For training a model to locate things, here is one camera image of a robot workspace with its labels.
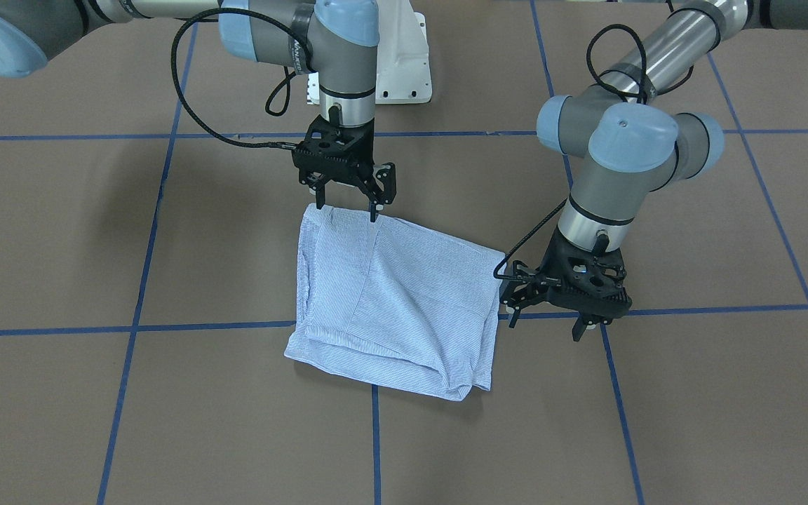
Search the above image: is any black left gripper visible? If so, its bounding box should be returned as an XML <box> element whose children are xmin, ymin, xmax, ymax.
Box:
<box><xmin>508</xmin><ymin>230</ymin><xmax>633</xmax><ymax>342</ymax></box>

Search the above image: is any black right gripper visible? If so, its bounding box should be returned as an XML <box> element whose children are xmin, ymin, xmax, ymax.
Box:
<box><xmin>292</xmin><ymin>116</ymin><xmax>384</xmax><ymax>223</ymax></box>

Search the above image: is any light blue striped shirt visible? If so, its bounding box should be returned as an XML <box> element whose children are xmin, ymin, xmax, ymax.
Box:
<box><xmin>283</xmin><ymin>204</ymin><xmax>504</xmax><ymax>400</ymax></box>

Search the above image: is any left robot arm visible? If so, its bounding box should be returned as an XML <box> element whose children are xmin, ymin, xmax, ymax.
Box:
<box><xmin>496</xmin><ymin>1</ymin><xmax>808</xmax><ymax>341</ymax></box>

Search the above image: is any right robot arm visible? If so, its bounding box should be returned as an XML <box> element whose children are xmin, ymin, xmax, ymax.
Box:
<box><xmin>0</xmin><ymin>1</ymin><xmax>396</xmax><ymax>221</ymax></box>

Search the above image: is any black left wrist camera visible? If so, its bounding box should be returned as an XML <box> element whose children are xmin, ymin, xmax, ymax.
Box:
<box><xmin>500</xmin><ymin>261</ymin><xmax>551</xmax><ymax>313</ymax></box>

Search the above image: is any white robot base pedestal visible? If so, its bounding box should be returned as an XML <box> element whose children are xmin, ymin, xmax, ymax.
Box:
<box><xmin>306</xmin><ymin>0</ymin><xmax>433</xmax><ymax>106</ymax></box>

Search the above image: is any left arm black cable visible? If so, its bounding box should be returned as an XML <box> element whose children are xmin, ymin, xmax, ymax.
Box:
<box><xmin>494</xmin><ymin>24</ymin><xmax>696</xmax><ymax>281</ymax></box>

